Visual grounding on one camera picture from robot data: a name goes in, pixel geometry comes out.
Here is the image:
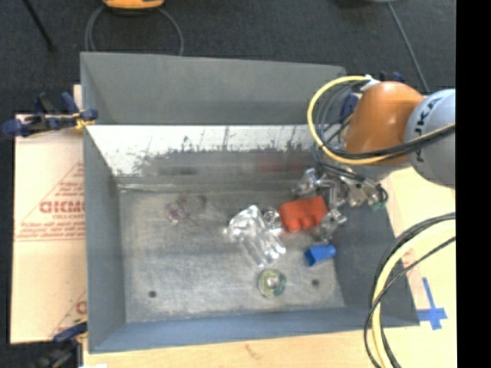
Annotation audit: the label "clear plastic bottle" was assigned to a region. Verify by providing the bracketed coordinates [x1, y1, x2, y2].
[225, 204, 288, 268]

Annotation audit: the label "clear greenish glass disc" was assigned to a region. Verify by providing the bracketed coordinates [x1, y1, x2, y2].
[256, 268, 288, 299]

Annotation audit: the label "blue toy block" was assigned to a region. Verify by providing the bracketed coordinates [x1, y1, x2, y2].
[304, 243, 338, 268]

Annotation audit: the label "brown cardboard board red print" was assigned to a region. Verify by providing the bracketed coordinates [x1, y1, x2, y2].
[8, 84, 90, 345]

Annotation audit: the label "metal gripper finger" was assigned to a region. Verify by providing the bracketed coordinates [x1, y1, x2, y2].
[292, 168, 324, 202]
[317, 206, 349, 245]

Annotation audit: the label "clear purple-tinted glass piece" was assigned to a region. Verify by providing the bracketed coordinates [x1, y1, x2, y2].
[164, 192, 209, 226]

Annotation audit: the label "grey metal bin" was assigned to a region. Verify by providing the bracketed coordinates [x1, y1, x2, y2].
[79, 51, 420, 354]

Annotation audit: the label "orange-red toy block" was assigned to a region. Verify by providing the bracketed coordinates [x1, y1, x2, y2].
[278, 195, 330, 234]

